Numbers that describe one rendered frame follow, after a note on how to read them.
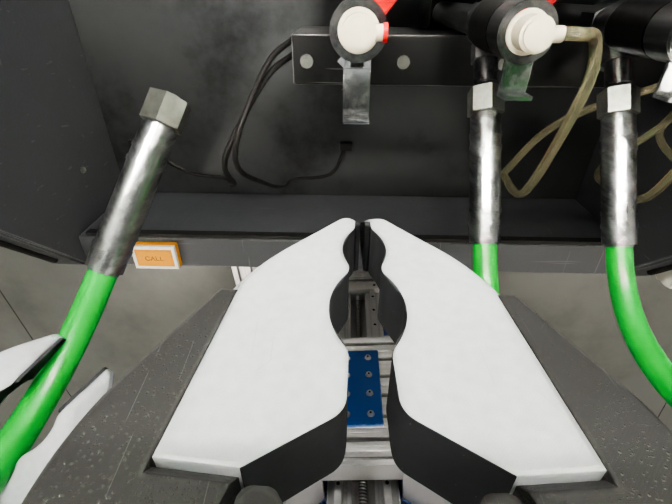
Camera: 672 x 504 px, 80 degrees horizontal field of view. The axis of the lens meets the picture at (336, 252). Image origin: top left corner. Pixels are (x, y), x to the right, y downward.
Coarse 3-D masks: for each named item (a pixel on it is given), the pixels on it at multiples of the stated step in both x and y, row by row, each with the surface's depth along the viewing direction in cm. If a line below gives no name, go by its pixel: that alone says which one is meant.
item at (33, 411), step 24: (96, 288) 20; (72, 312) 19; (96, 312) 20; (72, 336) 19; (72, 360) 19; (48, 384) 18; (24, 408) 17; (48, 408) 18; (0, 432) 17; (24, 432) 17; (0, 456) 16; (0, 480) 16
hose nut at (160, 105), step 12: (156, 96) 20; (168, 96) 20; (144, 108) 20; (156, 108) 20; (168, 108) 20; (180, 108) 20; (156, 120) 20; (168, 120) 20; (180, 120) 20; (180, 132) 21
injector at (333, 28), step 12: (348, 0) 19; (360, 0) 19; (372, 0) 19; (336, 12) 19; (336, 24) 19; (336, 36) 19; (336, 48) 20; (372, 48) 20; (348, 60) 20; (360, 60) 20
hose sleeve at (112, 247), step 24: (144, 120) 20; (144, 144) 20; (168, 144) 21; (144, 168) 20; (120, 192) 20; (144, 192) 20; (120, 216) 20; (144, 216) 21; (96, 240) 20; (120, 240) 20; (96, 264) 19; (120, 264) 20
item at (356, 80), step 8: (344, 64) 20; (368, 64) 20; (344, 72) 20; (352, 72) 20; (360, 72) 20; (368, 72) 20; (344, 80) 21; (352, 80) 21; (360, 80) 21; (368, 80) 21; (344, 88) 21; (352, 88) 21; (360, 88) 21; (368, 88) 21; (344, 96) 21; (352, 96) 21; (360, 96) 21; (368, 96) 21; (344, 104) 21; (352, 104) 21; (360, 104) 21; (368, 104) 21; (344, 112) 22; (352, 112) 22; (360, 112) 22; (368, 112) 22
